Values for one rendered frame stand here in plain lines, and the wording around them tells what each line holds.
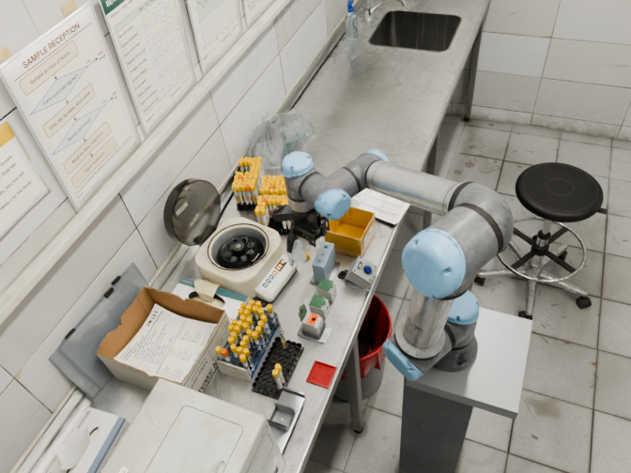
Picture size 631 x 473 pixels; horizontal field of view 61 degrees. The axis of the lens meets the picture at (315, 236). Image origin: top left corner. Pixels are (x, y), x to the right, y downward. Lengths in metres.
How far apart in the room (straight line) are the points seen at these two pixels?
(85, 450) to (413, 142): 1.57
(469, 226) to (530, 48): 2.69
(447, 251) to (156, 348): 0.99
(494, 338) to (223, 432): 0.79
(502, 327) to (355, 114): 1.19
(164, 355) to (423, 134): 1.33
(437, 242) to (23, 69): 0.91
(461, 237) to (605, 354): 1.90
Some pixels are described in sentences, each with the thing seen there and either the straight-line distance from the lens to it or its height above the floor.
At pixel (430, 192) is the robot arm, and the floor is 1.48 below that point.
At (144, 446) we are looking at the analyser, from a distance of 1.24.
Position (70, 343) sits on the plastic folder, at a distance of 1.60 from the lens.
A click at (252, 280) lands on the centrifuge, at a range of 1.65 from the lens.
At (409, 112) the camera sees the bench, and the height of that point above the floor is 0.88.
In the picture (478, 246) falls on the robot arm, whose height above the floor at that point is 1.53.
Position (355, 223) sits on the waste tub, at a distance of 1.86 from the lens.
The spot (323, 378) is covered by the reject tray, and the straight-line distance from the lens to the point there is 1.55.
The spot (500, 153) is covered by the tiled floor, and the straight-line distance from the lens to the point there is 3.60.
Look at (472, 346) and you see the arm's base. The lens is 1.50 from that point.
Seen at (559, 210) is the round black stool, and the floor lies 0.65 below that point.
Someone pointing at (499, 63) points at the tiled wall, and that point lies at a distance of 3.65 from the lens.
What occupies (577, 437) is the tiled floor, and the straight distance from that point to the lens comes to 2.55.
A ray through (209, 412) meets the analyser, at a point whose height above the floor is 1.17.
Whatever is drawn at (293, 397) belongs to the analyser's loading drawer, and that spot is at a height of 0.92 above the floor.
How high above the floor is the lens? 2.25
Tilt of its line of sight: 48 degrees down
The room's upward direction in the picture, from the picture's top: 8 degrees counter-clockwise
